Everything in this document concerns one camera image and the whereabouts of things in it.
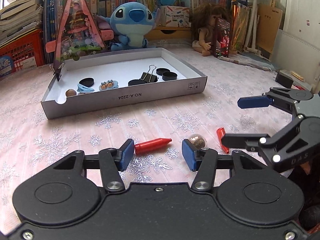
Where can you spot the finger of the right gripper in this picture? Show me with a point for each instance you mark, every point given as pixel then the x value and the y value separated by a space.
pixel 295 144
pixel 281 98

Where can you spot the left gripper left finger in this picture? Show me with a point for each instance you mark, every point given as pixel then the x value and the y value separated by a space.
pixel 111 162

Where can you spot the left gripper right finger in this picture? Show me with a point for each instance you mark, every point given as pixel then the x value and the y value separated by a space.
pixel 202 161

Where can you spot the clear capsule with nut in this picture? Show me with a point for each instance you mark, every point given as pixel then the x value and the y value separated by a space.
pixel 198 141

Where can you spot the long red crayon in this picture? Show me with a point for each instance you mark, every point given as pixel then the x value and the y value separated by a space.
pixel 152 145

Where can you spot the blue hair claw clip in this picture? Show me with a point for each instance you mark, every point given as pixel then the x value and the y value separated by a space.
pixel 84 89

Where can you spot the black round lid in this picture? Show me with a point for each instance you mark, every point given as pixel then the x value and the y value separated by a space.
pixel 161 71
pixel 136 82

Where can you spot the small black cap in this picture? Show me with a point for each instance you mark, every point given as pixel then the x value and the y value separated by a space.
pixel 87 82

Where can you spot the black binder clip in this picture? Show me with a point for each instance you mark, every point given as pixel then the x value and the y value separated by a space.
pixel 149 76

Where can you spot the black round jar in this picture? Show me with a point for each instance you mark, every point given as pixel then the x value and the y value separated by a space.
pixel 168 76

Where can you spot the small black box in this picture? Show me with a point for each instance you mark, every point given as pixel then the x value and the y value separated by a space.
pixel 284 80

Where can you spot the white cardboard box tray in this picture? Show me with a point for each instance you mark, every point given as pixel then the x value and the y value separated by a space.
pixel 121 66

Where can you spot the brown cardboard sheet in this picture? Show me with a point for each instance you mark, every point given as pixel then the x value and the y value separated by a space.
pixel 268 25

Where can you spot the smartphone with lit screen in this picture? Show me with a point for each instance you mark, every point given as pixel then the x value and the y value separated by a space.
pixel 221 38

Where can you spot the binder clip on box edge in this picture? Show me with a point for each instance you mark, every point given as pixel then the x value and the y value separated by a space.
pixel 56 69

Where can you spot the brown haired doll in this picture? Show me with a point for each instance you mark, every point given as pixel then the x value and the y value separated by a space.
pixel 203 26

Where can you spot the pink triangular dollhouse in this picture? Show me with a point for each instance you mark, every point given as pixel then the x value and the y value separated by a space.
pixel 78 34

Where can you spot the wooden drawer box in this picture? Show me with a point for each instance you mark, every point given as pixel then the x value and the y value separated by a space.
pixel 168 33

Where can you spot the red plastic crate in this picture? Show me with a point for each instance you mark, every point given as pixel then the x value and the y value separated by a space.
pixel 24 52

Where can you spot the blue Stitch plush toy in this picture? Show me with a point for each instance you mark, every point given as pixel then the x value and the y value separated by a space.
pixel 130 22

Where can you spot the white colourful cardboard box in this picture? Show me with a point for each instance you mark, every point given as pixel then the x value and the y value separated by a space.
pixel 173 16

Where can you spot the stack of books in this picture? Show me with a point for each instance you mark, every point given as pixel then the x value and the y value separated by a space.
pixel 20 17

